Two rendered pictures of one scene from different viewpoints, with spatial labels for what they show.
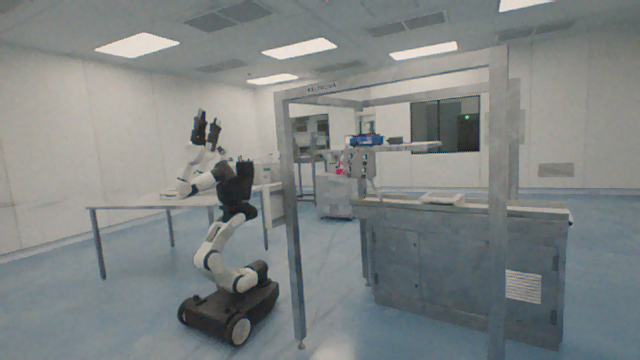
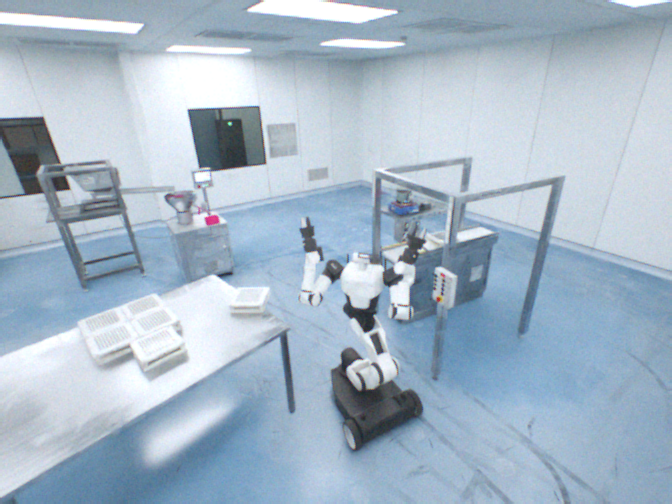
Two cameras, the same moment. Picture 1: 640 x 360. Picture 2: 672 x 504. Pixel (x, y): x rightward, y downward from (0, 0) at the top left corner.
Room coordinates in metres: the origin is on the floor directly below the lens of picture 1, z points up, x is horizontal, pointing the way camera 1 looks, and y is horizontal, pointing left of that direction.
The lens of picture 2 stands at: (1.49, 2.49, 2.28)
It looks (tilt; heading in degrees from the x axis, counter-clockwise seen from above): 25 degrees down; 297
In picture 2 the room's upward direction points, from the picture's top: 1 degrees counter-clockwise
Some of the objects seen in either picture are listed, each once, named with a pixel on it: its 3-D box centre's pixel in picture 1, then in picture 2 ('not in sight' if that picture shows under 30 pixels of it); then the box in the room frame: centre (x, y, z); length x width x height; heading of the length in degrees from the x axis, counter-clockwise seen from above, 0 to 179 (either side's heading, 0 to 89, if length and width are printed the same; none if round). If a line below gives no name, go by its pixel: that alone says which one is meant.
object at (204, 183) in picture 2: not in sight; (205, 193); (5.18, -0.59, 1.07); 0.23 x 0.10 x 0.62; 63
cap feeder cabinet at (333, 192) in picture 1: (339, 194); (202, 248); (5.15, -0.34, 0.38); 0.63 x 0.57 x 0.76; 63
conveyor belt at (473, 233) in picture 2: (445, 209); (443, 244); (2.10, -0.86, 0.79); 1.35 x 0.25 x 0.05; 55
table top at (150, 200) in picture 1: (183, 196); (144, 347); (3.47, 1.54, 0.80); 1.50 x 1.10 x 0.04; 73
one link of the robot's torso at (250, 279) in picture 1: (239, 280); (363, 374); (2.31, 0.67, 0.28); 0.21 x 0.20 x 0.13; 146
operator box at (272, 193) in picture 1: (277, 204); (444, 287); (1.85, 0.27, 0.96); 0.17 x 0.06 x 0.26; 145
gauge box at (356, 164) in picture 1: (359, 164); (407, 229); (2.33, -0.32, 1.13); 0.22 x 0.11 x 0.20; 55
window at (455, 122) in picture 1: (443, 126); (230, 139); (6.78, -2.77, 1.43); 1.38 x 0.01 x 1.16; 63
